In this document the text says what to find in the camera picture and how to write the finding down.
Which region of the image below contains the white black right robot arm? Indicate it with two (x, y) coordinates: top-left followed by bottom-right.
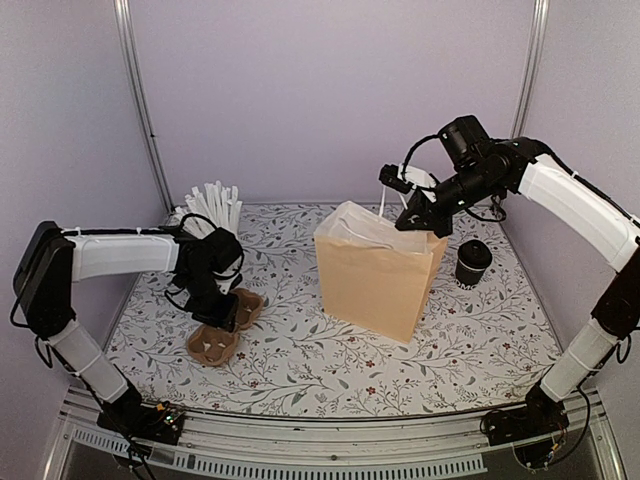
(379, 115), (639, 469)

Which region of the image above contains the white wrapped straws bundle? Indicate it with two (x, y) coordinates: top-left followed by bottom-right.
(173, 181), (243, 239)

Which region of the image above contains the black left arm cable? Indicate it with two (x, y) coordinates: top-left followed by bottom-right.
(174, 212), (221, 241)

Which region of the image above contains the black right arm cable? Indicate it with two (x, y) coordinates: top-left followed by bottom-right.
(399, 134), (506, 221)

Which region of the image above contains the right aluminium frame post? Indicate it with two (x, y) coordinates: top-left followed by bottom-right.
(510, 0), (550, 137)

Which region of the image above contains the black paper coffee cup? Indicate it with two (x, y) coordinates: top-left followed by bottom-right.
(455, 259), (489, 291)

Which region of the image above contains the kraft paper takeout bag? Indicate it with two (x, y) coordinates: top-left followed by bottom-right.
(313, 201), (448, 344)

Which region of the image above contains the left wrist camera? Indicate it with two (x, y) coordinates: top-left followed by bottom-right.
(213, 255), (244, 294)

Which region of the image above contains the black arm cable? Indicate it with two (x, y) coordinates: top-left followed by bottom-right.
(399, 134), (506, 221)
(174, 212), (221, 241)

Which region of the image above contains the front aluminium rail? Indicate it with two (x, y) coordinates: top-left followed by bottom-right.
(43, 388), (627, 479)

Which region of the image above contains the left aluminium frame post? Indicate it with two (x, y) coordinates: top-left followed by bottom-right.
(113, 0), (174, 213)

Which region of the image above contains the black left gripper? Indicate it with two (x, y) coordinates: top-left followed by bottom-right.
(180, 270), (240, 332)

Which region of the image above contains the aluminium frame post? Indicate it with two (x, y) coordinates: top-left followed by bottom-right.
(113, 0), (174, 213)
(510, 0), (550, 137)

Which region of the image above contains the floral patterned table mat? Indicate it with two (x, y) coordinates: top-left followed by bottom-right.
(107, 204), (560, 418)

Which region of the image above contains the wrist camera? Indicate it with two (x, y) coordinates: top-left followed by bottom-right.
(213, 255), (244, 294)
(379, 164), (439, 194)

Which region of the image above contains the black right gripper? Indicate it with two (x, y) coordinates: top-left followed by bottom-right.
(394, 164), (502, 239)

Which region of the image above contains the brown pulp cup carrier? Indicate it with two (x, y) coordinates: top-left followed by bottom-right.
(186, 288), (265, 367)

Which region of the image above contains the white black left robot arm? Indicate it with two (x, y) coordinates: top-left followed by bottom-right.
(10, 221), (245, 445)

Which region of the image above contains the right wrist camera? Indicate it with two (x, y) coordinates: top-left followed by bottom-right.
(379, 164), (439, 194)

